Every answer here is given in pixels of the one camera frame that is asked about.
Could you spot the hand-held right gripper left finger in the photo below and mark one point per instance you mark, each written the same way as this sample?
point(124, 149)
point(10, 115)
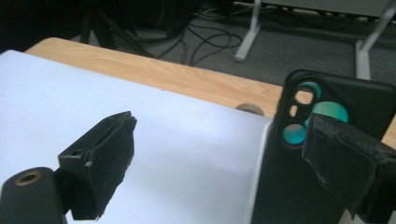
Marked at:
point(96, 165)

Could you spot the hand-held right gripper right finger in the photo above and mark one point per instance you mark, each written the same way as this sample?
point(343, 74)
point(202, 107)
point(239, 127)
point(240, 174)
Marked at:
point(348, 161)

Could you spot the black phone case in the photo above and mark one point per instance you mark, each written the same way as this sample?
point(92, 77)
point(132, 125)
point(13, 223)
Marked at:
point(280, 186)

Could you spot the white table mat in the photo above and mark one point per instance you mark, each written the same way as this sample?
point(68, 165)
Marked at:
point(171, 140)

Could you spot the wooden table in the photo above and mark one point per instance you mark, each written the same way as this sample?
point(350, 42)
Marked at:
point(140, 70)

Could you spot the grey round table grommet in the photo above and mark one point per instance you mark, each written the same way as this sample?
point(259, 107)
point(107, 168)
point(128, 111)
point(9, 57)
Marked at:
point(249, 107)

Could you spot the white metal stand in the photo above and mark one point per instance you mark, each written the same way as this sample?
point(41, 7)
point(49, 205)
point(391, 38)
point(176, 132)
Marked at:
point(249, 37)

